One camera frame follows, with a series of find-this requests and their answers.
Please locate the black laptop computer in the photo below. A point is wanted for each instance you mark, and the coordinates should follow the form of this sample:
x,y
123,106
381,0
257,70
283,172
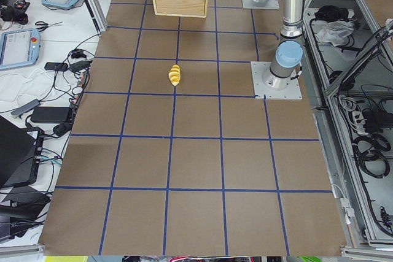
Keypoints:
x,y
20,148

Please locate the toy bread loaf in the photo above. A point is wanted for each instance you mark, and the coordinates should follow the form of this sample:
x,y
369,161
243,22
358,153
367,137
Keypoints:
x,y
174,75

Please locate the black power adapter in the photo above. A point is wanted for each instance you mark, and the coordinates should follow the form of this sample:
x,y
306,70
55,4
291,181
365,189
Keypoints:
x,y
50,114

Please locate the black scissors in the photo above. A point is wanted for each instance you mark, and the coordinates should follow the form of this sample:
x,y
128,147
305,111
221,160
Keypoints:
x,y
42,26

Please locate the blue teach pendant near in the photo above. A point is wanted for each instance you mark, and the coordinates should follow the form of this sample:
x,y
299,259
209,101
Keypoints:
x,y
20,48

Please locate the crumpled white cloth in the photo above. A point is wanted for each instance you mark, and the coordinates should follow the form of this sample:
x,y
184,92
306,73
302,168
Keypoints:
x,y
336,33

